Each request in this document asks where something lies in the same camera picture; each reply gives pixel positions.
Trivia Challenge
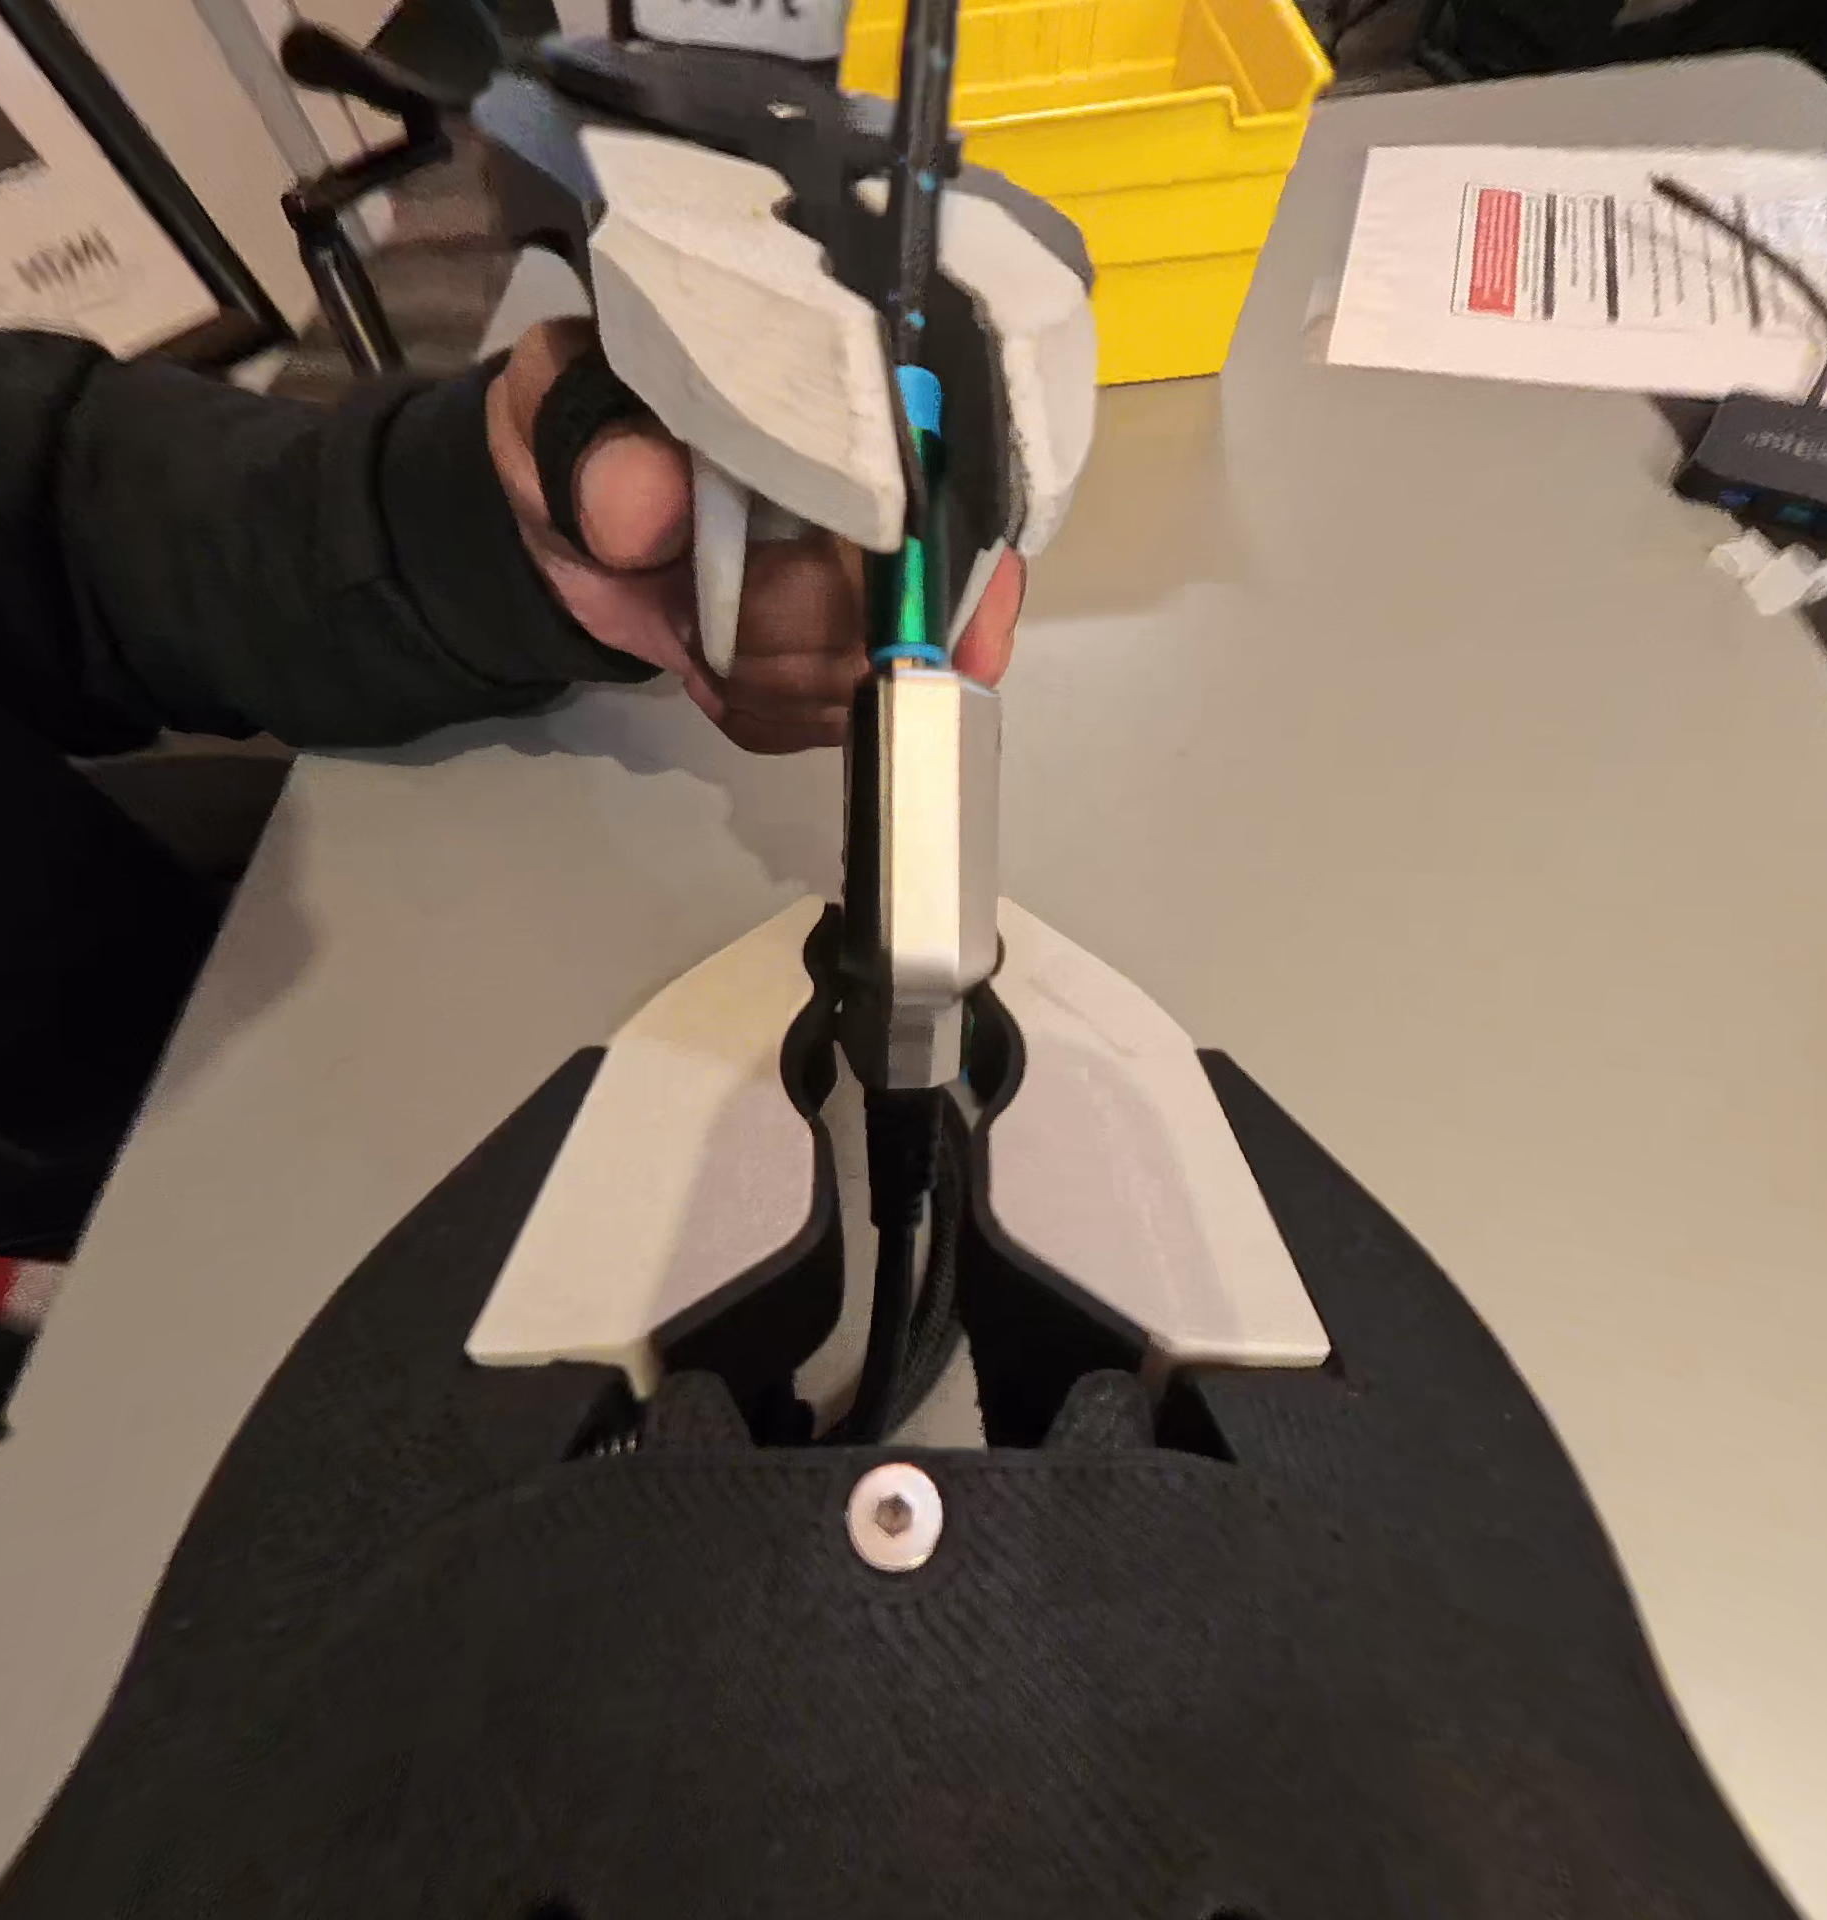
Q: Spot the black braided hub cable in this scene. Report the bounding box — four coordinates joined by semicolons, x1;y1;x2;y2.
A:
816;1086;974;1448

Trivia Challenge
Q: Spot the person's left forearm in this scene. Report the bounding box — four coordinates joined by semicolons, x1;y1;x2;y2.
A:
0;322;660;752

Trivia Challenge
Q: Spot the black braided usb cable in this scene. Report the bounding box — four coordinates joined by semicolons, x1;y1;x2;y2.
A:
861;0;963;676

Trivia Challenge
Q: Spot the person's left hand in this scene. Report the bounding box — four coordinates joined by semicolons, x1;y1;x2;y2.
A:
483;319;1025;757

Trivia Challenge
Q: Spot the framed poster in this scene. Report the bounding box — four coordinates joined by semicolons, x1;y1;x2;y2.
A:
0;0;291;362

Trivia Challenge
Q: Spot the printed paper sheet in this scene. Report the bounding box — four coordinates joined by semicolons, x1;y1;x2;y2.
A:
1326;145;1827;407

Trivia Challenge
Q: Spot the person in black sleeve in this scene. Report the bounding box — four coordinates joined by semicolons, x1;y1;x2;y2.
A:
0;660;299;1501

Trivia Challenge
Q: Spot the white adapter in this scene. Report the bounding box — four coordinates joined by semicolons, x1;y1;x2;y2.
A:
1707;532;1827;617

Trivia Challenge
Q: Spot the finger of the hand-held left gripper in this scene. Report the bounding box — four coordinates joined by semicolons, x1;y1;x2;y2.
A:
936;187;1102;555
573;127;915;555

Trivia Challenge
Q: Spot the silver multiport hub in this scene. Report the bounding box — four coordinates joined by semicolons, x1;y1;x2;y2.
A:
846;673;1005;1092

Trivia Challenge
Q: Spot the black usb hub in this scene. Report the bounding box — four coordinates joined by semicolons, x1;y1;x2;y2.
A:
1670;391;1827;530

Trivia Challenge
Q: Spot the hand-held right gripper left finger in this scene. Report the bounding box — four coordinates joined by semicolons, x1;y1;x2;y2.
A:
462;897;844;1397

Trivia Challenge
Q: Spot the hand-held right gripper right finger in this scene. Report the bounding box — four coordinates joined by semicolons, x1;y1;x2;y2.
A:
973;897;1334;1380

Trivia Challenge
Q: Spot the thin black cable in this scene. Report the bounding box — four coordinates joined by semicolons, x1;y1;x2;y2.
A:
1647;175;1827;398

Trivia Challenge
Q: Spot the black tripod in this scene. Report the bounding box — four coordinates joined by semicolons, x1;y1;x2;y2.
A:
281;22;457;377

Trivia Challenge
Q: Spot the yellow plastic bin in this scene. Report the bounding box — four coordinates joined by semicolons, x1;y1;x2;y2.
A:
837;0;1333;384

